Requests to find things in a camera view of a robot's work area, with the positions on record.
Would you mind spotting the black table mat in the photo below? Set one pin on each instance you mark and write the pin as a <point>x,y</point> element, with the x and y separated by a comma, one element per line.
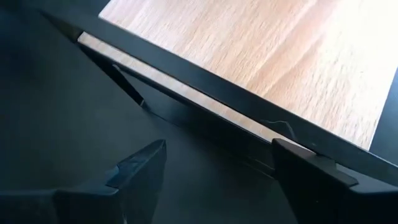
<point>62,124</point>

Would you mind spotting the wooden shelf with black legs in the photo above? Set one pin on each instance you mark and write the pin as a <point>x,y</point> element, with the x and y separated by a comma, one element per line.
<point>248,46</point>

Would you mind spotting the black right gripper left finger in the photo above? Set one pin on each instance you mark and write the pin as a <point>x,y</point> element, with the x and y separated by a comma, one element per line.
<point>77,205</point>

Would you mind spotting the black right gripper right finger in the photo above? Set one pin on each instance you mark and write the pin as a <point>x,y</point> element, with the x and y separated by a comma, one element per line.
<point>326,199</point>

